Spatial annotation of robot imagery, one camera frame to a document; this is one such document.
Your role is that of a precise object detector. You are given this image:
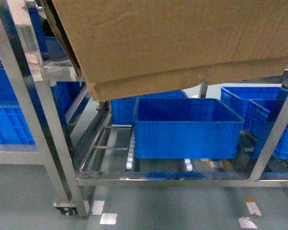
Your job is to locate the stainless steel roller shelf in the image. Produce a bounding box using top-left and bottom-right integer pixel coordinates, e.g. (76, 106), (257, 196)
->
(0, 0), (288, 216)

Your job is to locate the blue bin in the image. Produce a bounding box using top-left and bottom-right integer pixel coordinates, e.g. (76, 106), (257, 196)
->
(245, 99), (288, 160)
(133, 98), (244, 159)
(111, 90), (187, 125)
(221, 87), (288, 120)
(0, 61), (84, 145)

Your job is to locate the blue bin right rear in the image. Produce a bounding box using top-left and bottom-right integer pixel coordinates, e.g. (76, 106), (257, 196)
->
(221, 87), (288, 120)

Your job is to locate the blue bin right front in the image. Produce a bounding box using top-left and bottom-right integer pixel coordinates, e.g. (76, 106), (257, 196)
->
(245, 99), (288, 160)

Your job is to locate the blue bin far left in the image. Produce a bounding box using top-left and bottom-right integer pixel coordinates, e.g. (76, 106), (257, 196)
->
(0, 61), (84, 145)

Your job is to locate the large cardboard box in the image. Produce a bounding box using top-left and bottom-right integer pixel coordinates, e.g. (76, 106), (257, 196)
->
(42, 0), (288, 101)

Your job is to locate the blue bin behind centre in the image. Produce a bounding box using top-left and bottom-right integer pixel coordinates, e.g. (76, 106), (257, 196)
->
(111, 90), (187, 125)

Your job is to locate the blue bin front centre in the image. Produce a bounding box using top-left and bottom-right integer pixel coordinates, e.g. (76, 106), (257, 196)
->
(133, 98), (244, 159)

